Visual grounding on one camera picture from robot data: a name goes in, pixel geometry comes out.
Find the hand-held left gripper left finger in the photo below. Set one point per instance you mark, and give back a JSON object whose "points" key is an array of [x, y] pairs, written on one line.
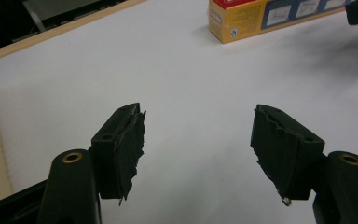
{"points": [[115, 155]]}

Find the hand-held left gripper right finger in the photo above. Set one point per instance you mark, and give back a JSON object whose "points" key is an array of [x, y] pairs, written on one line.
{"points": [[287, 155]]}

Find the yellow cardboard box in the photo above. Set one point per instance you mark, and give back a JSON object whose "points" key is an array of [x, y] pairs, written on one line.
{"points": [[245, 18]]}

